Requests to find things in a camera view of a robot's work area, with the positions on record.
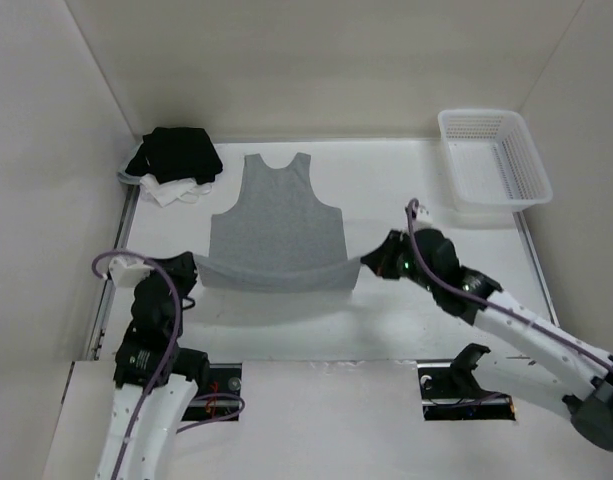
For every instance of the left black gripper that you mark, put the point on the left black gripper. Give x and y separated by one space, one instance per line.
183 266

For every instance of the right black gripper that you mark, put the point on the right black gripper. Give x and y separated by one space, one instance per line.
380 260

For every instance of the grey tank top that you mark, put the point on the grey tank top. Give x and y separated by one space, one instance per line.
278 237

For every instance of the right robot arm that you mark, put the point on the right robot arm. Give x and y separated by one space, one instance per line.
574 380

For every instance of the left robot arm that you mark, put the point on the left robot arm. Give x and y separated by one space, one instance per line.
154 378

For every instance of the folded white tank top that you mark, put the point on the folded white tank top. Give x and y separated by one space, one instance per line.
185 191

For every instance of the folded black tank top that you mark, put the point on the folded black tank top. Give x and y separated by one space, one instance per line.
171 154

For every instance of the white plastic basket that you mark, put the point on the white plastic basket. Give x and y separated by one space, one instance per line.
492 162

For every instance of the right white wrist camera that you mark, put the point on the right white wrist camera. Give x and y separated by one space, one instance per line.
421 216

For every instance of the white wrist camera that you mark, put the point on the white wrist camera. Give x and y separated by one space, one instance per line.
125 271
421 216

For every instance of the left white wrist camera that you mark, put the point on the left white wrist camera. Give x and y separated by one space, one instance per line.
125 271

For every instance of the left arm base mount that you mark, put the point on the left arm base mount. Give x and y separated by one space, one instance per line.
217 397

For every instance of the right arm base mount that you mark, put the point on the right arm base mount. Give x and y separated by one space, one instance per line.
450 392

